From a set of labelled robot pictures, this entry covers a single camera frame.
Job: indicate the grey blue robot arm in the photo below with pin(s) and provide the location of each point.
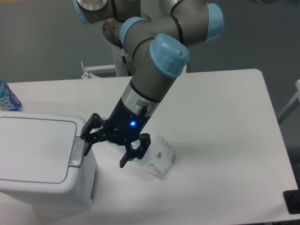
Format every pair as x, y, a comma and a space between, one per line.
159, 51

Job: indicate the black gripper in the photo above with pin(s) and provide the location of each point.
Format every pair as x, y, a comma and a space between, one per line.
120, 114

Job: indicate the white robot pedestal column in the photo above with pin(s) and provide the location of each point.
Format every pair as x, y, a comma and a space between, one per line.
111, 28

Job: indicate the white push-lid trash can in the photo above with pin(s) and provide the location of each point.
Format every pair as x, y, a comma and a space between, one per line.
42, 161

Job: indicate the black table corner device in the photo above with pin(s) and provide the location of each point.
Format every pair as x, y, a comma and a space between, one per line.
292, 200

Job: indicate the blue labelled water bottle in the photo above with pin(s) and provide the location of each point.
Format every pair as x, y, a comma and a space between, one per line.
8, 100

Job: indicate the white frame at right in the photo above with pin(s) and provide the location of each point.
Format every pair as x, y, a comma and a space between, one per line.
291, 105

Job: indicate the clear blue plastic bottle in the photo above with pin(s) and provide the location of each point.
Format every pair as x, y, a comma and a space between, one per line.
127, 137

